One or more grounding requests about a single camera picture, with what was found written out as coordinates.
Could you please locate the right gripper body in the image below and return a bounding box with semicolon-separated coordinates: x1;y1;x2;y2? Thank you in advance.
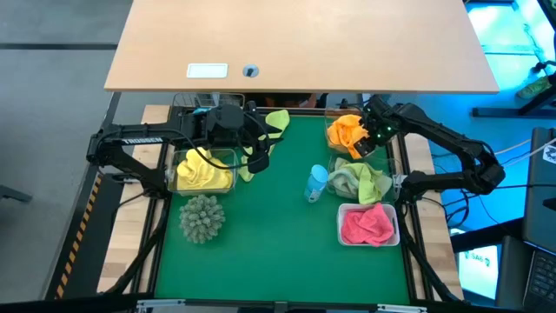
359;94;399;147

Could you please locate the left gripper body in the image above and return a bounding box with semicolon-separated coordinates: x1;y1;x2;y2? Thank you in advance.
204;103;265;149

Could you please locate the orange microfiber towel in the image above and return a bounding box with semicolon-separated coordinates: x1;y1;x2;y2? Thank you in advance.
326;113;364;151
345;130;371;161

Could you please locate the lime green microfiber towel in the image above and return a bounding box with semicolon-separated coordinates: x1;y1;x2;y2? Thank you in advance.
236;109;291;183
346;161;394;206

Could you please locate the sage green microfiber towel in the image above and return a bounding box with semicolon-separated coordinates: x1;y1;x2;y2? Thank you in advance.
328;156;370;200

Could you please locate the yellow fluffy microfiber towel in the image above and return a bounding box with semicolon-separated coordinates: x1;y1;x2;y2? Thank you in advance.
175;147;218;183

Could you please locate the yellow waffle microfiber towel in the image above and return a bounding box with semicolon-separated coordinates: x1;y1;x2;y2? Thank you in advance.
182;163;235;192

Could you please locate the pink microfiber towel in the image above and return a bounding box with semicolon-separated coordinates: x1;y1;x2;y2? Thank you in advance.
341;203;395;247

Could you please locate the light blue spray bottle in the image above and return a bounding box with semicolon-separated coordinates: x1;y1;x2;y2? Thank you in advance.
303;163;330;204

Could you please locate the green spiky ball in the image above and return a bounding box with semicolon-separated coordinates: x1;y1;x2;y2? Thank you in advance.
178;193;227;245

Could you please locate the light wooden desk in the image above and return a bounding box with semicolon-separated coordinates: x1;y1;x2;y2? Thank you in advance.
103;0;500;95

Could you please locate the black desk foot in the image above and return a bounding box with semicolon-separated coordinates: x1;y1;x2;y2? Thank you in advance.
472;73;556;118

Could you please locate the small monitor showing logo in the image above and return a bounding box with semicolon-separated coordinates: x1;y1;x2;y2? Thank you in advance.
457;243;501;302

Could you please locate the black laptop computer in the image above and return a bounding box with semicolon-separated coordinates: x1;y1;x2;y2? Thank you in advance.
522;125;556;313

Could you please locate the grey chair base leg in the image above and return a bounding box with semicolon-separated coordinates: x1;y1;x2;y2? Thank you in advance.
0;183;34;204

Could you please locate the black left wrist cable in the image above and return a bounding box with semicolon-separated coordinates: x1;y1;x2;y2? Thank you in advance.
186;111;271;175

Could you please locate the metal wire basket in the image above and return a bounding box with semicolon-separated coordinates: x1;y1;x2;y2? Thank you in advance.
172;91;247;117

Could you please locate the white cable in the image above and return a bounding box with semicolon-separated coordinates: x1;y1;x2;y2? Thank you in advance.
493;137;556;158

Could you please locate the black table frame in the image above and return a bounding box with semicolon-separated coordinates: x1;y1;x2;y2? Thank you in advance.
129;105;435;305

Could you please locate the silver aluminium bracket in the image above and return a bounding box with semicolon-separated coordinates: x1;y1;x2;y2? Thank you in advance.
376;303;429;313
136;298;186;312

